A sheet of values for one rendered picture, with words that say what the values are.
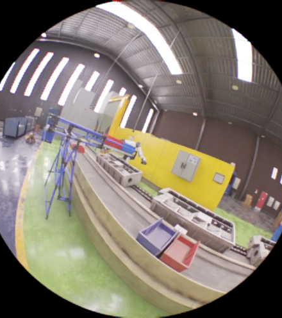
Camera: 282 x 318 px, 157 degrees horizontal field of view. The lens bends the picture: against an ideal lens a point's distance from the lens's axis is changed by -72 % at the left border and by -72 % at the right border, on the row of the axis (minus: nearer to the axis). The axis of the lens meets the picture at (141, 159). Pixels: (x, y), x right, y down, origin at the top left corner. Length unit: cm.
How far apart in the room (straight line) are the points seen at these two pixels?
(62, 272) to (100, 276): 42
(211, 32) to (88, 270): 1014
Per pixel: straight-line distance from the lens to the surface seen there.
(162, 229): 102
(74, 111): 754
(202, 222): 113
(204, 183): 327
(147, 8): 892
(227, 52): 915
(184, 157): 318
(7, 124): 605
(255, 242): 161
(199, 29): 888
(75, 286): 141
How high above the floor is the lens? 140
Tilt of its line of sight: 8 degrees down
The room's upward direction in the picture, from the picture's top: 20 degrees clockwise
